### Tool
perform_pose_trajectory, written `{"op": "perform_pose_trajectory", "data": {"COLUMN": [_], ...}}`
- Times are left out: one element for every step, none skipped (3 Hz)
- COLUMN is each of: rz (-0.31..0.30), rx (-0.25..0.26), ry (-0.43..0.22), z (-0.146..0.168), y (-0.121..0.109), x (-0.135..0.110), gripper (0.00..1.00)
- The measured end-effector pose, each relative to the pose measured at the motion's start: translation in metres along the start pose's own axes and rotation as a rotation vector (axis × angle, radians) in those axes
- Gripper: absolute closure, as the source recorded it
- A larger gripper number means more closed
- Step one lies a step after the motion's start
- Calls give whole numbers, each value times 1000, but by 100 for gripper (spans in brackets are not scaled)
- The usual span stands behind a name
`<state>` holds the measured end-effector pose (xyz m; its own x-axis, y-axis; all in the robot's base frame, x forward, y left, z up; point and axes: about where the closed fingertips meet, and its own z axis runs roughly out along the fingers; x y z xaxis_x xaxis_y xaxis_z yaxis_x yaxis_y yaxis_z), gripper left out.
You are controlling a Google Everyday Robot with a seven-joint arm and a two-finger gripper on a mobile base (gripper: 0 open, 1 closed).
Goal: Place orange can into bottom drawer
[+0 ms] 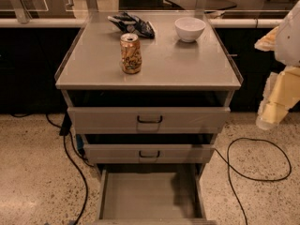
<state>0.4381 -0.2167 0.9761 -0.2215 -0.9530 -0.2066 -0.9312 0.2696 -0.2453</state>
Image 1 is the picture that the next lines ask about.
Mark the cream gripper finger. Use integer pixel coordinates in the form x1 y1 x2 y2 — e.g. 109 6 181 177
254 27 278 52
256 67 300 130

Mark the orange soda can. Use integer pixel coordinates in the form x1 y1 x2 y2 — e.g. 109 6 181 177
120 33 142 74

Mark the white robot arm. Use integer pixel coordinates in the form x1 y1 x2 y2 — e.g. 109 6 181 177
254 1 300 130

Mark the grey drawer cabinet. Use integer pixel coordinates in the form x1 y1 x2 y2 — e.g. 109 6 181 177
53 10 245 174

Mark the middle grey drawer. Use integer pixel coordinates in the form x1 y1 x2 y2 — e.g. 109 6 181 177
84 144 214 164

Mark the bottom grey open drawer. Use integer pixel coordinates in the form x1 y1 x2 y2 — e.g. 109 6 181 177
89 165 217 225

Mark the top grey drawer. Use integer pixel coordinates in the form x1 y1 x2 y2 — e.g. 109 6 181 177
67 107 230 134

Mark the white bowl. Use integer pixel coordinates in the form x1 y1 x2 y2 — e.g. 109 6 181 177
174 17 206 42

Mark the dark blue chip bag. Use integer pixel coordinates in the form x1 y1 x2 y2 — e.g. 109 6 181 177
108 12 156 39

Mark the black power adapter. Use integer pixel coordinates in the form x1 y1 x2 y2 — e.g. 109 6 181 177
59 112 72 136

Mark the black cable on right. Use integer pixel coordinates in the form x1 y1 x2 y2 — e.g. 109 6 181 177
214 137 293 225

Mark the black cable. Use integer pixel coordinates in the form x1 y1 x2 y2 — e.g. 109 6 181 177
9 112 96 225
214 137 293 225

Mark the black cable on left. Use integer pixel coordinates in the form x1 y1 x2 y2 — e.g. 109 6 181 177
9 112 96 225

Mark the white horizontal rail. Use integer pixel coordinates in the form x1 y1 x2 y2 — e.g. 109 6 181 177
0 19 282 28

